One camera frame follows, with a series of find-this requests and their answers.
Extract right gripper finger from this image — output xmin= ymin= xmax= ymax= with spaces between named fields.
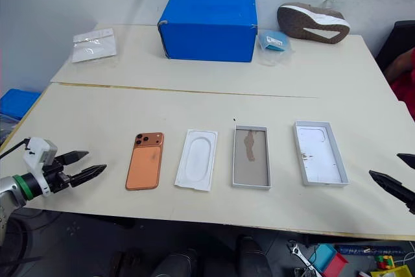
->
xmin=396 ymin=152 xmax=415 ymax=169
xmin=368 ymin=169 xmax=415 ymax=206

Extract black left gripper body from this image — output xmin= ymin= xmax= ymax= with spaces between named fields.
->
xmin=41 ymin=156 xmax=72 ymax=194

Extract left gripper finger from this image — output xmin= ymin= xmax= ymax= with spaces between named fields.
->
xmin=59 ymin=150 xmax=90 ymax=165
xmin=69 ymin=164 xmax=108 ymax=189

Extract white phone box lid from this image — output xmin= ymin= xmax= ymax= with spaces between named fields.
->
xmin=292 ymin=121 xmax=350 ymax=188

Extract phone box base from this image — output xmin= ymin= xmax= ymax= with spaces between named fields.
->
xmin=231 ymin=125 xmax=272 ymax=191

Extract large blue cardboard box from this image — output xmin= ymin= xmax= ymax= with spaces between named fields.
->
xmin=156 ymin=0 xmax=259 ymax=64

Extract orange smartphone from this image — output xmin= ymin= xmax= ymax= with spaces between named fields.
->
xmin=125 ymin=132 xmax=165 ymax=191

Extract blue patterned bar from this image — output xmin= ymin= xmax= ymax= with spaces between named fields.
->
xmin=335 ymin=245 xmax=405 ymax=256

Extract colourful toy blocks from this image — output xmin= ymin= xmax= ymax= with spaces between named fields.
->
xmin=373 ymin=254 xmax=396 ymax=270

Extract yellow bin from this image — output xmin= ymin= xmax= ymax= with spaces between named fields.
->
xmin=369 ymin=265 xmax=415 ymax=277

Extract blue storage bin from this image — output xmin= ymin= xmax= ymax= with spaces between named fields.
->
xmin=0 ymin=88 xmax=42 ymax=121

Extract person in red clothing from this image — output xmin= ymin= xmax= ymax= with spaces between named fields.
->
xmin=383 ymin=46 xmax=415 ymax=103

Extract red and blue tray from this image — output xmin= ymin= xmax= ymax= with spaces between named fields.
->
xmin=307 ymin=243 xmax=350 ymax=275

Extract white moulded insert tray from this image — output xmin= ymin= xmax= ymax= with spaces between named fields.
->
xmin=174 ymin=128 xmax=219 ymax=192

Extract white plastic pouch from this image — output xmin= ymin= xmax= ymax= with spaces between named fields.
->
xmin=71 ymin=27 xmax=118 ymax=64

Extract silver wrench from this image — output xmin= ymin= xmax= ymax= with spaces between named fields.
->
xmin=287 ymin=240 xmax=318 ymax=272

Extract black chair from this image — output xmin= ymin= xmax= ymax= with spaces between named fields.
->
xmin=375 ymin=19 xmax=415 ymax=73

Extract brown sneaker with white sole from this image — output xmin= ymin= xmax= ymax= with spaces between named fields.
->
xmin=276 ymin=0 xmax=352 ymax=45

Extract blue item in plastic bag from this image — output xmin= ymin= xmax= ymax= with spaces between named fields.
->
xmin=255 ymin=29 xmax=294 ymax=67

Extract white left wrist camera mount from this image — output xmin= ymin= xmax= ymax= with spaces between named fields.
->
xmin=22 ymin=137 xmax=58 ymax=197

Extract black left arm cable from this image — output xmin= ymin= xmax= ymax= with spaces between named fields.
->
xmin=0 ymin=139 xmax=30 ymax=162

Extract white cable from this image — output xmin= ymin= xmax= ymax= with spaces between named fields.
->
xmin=394 ymin=250 xmax=414 ymax=269

